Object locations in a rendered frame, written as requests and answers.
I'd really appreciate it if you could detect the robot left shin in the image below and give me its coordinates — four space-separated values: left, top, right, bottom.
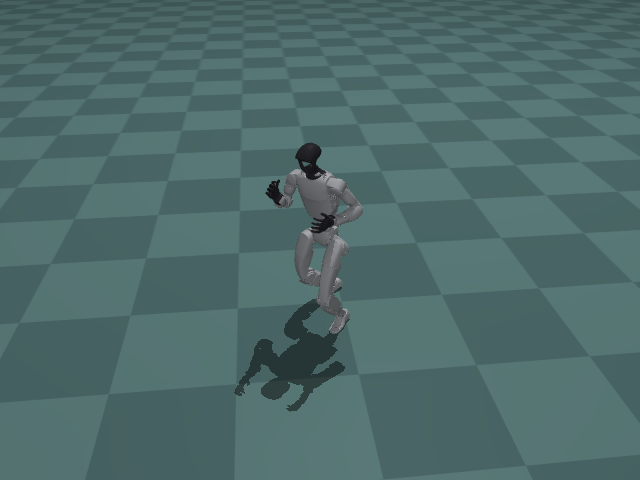
320 294 345 317

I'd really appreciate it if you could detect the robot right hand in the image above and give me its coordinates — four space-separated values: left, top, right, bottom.
266 180 284 205

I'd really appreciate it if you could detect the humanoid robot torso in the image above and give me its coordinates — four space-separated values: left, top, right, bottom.
296 169 340 246

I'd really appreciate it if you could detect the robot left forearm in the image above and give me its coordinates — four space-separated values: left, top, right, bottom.
327 206 363 227

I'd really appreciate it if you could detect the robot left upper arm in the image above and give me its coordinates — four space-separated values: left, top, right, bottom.
326 178 363 213

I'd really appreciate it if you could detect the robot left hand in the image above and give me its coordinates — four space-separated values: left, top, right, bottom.
311 213 335 233

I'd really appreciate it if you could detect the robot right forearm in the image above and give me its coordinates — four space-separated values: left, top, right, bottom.
274 196 288 208

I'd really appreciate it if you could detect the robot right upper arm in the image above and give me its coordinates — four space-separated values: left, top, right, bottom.
283 169 301 208

